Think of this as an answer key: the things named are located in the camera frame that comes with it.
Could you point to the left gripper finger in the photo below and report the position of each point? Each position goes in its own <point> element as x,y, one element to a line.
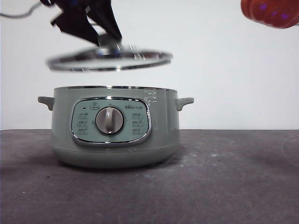
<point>104,16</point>
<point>77,24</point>

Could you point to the glass lid with green knob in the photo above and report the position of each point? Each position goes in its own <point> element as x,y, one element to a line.
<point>107,51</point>

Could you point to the small orange pumpkin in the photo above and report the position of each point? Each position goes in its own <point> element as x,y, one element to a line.
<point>264,11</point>

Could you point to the pale green electric cooking pot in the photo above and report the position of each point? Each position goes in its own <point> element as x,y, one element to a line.
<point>161,130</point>

